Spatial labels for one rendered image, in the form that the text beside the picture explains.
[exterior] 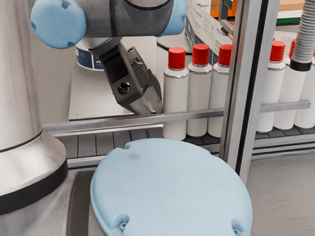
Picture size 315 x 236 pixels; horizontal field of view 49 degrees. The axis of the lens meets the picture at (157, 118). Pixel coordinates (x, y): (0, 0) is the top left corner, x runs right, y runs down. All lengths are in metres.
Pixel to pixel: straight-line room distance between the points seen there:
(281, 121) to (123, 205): 0.64
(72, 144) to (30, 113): 0.53
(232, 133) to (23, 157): 0.42
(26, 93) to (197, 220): 0.14
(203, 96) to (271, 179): 0.23
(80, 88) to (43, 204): 0.76
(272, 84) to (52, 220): 0.59
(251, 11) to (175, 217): 0.35
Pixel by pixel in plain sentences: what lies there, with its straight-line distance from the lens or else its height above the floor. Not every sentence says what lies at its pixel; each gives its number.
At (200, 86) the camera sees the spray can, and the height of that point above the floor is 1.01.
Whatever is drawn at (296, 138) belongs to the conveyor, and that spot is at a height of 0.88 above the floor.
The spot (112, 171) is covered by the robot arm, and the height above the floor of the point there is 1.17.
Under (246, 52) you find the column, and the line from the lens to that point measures 0.53.
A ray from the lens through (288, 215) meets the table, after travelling 0.71.
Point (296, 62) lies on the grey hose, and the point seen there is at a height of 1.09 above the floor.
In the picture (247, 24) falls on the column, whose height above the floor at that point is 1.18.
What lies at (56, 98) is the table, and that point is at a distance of 1.07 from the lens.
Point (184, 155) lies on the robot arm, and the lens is 0.27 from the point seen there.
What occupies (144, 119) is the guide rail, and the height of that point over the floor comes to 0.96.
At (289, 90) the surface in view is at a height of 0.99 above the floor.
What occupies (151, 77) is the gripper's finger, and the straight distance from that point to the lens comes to 0.68.
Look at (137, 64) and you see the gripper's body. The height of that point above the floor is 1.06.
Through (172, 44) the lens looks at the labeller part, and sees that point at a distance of 1.25.
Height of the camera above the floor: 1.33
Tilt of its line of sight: 32 degrees down
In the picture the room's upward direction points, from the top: straight up
